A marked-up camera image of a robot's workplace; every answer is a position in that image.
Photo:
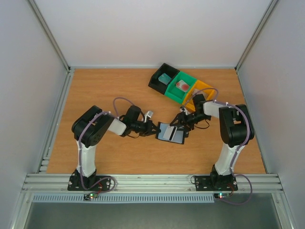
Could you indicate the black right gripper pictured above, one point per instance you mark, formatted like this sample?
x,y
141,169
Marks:
x,y
183,118

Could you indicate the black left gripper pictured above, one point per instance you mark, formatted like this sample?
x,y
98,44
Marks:
x,y
148,131

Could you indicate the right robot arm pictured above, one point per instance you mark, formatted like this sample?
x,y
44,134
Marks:
x,y
236,130

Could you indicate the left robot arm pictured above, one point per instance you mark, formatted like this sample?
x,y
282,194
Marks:
x,y
90,128

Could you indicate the red patterned card stack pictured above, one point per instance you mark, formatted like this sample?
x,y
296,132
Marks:
x,y
182,85

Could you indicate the teal card stack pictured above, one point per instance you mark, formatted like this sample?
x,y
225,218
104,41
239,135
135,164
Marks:
x,y
164,78

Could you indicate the yellow plastic bin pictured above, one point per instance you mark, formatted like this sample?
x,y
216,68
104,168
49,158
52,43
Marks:
x,y
208,94

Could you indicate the green plastic bin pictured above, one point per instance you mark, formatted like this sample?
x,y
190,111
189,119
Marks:
x,y
175,93

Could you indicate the black plastic bin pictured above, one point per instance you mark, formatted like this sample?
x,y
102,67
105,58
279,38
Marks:
x,y
158,86

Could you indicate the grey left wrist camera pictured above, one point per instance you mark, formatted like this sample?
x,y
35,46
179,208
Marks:
x,y
148,115

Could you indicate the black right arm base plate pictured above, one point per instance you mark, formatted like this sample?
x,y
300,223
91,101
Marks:
x,y
221,183

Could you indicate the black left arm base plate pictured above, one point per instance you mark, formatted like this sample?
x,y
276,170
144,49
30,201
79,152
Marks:
x,y
92,183

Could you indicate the aluminium front rail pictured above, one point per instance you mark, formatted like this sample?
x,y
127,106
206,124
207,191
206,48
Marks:
x,y
167,183

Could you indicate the white slotted cable duct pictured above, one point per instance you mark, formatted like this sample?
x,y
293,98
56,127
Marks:
x,y
123,198

